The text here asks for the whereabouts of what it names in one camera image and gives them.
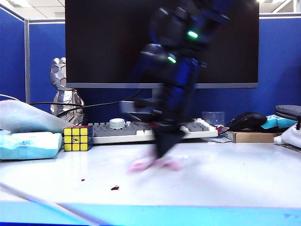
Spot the black power cable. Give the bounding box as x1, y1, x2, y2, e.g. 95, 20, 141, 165
30, 102, 83, 106
57, 89, 143, 117

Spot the translucent white tape roll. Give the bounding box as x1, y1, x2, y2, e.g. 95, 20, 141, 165
109, 118, 125, 130

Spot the light blue wet wipes pack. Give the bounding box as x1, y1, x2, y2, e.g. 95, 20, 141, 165
0, 131, 63, 161

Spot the white and grey keyboard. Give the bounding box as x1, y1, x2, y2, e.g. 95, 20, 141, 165
88, 117, 219, 145

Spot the black computer mouse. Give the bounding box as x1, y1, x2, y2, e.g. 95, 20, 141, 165
227, 112, 268, 132

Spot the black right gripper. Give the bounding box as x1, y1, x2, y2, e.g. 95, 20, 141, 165
119, 98, 197, 158

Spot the cyan paper package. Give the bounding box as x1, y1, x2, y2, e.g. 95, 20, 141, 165
261, 114, 297, 130

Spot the grey aluminium partition frame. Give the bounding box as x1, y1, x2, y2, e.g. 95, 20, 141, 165
24, 19, 66, 105

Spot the pink stained wet wipe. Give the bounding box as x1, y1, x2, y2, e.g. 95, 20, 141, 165
127, 154, 190, 175

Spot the flat brown cardboard box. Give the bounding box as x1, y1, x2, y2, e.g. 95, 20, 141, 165
223, 130, 283, 144

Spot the silver faceted figurine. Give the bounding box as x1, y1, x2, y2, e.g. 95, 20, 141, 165
49, 57, 85, 125

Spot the grey fabric zip case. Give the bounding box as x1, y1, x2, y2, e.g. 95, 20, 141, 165
275, 105, 301, 123

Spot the black AOC computer monitor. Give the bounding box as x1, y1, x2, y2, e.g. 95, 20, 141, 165
65, 0, 260, 121

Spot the white charging cable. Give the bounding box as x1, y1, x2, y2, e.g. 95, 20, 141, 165
0, 94, 104, 226

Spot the clear glass cup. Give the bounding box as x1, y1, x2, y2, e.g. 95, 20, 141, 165
201, 112, 225, 129

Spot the Rubik's cube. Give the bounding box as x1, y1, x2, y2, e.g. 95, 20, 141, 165
63, 126, 94, 152

